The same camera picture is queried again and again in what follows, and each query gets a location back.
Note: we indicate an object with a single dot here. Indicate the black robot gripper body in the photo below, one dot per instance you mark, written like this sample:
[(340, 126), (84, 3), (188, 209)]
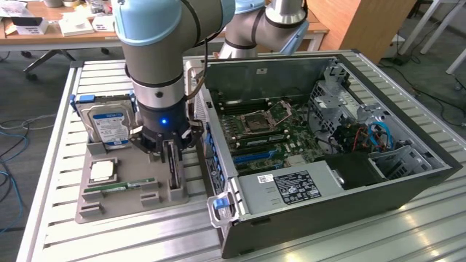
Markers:
[(163, 128)]

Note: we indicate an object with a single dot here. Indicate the graphics card with metal bracket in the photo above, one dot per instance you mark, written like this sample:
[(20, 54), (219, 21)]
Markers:
[(174, 163)]

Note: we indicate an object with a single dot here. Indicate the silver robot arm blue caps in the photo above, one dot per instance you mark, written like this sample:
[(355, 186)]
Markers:
[(152, 54)]

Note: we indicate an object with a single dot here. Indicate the hard disk in blue carrier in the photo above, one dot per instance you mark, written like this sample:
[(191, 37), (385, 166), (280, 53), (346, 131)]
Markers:
[(105, 128)]

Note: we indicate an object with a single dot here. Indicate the grey plastic parts rack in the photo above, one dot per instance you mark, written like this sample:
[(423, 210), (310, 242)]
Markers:
[(135, 174)]

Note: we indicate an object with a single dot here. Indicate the silver CPU chip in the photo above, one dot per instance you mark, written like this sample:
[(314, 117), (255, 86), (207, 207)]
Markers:
[(101, 170)]

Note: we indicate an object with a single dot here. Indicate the CPU socket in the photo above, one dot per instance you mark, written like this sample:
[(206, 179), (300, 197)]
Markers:
[(256, 121)]

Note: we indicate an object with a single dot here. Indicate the blue expansion slot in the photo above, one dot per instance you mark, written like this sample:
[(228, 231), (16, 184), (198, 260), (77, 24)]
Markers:
[(252, 158)]

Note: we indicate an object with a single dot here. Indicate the green RAM stick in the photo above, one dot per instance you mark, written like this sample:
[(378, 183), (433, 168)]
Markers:
[(116, 186)]

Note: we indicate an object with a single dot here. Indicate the installed RAM stick black label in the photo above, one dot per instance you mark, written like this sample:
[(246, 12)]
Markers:
[(262, 139)]

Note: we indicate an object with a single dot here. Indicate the metal socket cover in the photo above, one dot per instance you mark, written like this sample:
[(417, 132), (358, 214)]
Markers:
[(280, 112)]

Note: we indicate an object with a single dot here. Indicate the blue case release latch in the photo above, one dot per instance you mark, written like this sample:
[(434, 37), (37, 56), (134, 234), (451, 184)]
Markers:
[(219, 204)]

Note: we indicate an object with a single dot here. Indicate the grey power supply unit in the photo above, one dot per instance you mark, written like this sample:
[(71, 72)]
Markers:
[(255, 196)]

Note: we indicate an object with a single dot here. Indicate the green motherboard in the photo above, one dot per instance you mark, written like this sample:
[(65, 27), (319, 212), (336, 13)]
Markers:
[(302, 148)]

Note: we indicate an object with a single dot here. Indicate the black desk leg with casters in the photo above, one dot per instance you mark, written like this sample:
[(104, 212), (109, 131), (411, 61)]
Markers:
[(47, 59)]

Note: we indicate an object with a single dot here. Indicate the silver perforated drive cage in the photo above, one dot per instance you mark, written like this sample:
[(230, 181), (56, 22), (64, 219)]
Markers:
[(335, 117)]

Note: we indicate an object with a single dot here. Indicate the small white labelled box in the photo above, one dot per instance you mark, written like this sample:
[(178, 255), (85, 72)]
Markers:
[(103, 24)]

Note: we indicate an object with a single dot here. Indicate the long wooden desk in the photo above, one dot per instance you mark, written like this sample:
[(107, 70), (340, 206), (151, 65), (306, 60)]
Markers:
[(55, 39)]

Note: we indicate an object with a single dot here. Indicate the open white cardboard box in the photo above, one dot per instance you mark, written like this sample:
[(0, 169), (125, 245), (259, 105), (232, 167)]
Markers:
[(75, 27)]

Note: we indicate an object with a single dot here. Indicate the white box with black label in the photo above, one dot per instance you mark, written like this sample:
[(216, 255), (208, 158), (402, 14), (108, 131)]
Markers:
[(32, 29)]

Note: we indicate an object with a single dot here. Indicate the black open PC case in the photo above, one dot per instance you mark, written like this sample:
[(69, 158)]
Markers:
[(327, 226)]

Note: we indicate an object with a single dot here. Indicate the black device on box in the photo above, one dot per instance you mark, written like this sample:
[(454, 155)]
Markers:
[(27, 21)]

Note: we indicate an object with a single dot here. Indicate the grey cup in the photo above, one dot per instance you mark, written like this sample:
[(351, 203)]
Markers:
[(53, 3)]

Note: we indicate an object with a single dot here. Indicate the grey metal disk bay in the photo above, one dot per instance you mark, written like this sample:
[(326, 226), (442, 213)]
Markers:
[(397, 163)]

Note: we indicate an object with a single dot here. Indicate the wooden cabinet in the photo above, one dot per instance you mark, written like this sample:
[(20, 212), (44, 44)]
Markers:
[(378, 32)]

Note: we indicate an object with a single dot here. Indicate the white table frame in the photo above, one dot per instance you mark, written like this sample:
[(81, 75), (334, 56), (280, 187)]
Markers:
[(418, 28)]

